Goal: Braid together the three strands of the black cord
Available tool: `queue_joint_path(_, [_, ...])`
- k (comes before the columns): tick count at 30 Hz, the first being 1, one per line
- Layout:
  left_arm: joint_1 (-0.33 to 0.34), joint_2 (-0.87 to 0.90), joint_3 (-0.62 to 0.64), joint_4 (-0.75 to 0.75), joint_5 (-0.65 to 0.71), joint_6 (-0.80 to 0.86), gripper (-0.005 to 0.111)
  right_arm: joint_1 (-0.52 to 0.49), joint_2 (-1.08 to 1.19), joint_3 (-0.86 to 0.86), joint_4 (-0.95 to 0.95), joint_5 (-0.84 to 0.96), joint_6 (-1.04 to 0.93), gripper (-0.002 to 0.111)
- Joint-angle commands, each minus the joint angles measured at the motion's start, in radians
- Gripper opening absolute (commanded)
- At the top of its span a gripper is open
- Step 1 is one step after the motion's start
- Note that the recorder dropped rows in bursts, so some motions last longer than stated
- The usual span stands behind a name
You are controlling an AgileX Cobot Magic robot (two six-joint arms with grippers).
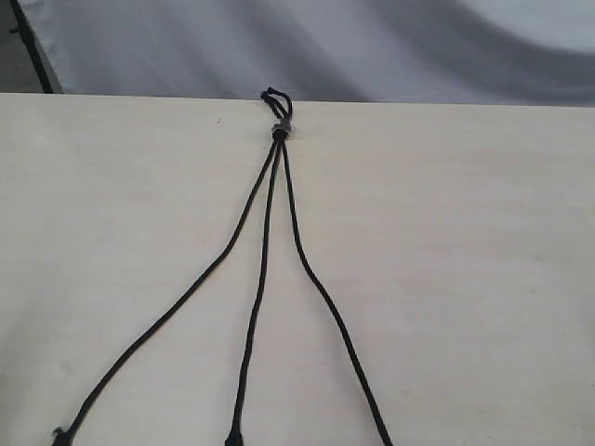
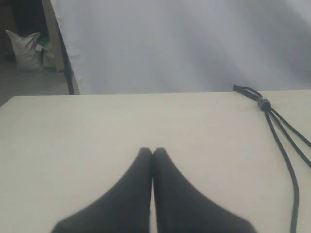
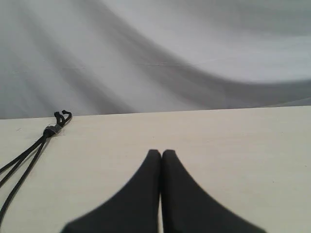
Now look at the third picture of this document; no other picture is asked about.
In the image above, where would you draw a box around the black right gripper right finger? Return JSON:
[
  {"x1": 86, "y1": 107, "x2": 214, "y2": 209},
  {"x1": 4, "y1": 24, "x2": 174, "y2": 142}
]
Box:
[{"x1": 161, "y1": 150, "x2": 264, "y2": 233}]

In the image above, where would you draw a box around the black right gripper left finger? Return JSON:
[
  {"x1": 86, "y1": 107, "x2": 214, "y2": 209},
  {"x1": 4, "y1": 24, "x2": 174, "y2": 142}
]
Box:
[{"x1": 62, "y1": 150, "x2": 161, "y2": 233}]

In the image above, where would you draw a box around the clear tape piece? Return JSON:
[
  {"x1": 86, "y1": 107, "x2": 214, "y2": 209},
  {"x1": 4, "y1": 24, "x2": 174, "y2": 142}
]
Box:
[{"x1": 44, "y1": 124, "x2": 63, "y2": 138}]

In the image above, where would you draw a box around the white backdrop cloth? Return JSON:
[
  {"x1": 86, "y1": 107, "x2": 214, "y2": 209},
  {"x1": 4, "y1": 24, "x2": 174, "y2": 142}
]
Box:
[{"x1": 0, "y1": 0, "x2": 311, "y2": 119}]

